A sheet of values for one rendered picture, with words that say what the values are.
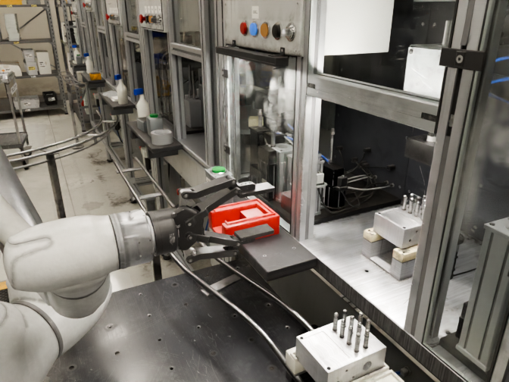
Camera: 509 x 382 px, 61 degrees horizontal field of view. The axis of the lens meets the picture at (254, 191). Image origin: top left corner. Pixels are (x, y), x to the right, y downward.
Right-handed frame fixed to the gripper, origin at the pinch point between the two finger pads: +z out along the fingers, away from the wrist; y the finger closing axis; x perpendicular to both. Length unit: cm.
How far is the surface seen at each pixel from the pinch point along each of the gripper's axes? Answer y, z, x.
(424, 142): 8.0, 40.0, -0.4
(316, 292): -51, 38, 31
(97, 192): -112, 0, 305
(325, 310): -55, 38, 26
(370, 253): -19.7, 32.0, 3.5
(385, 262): -21.0, 34.0, 0.1
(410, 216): -9.7, 39.3, -0.5
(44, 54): -27, -13, 641
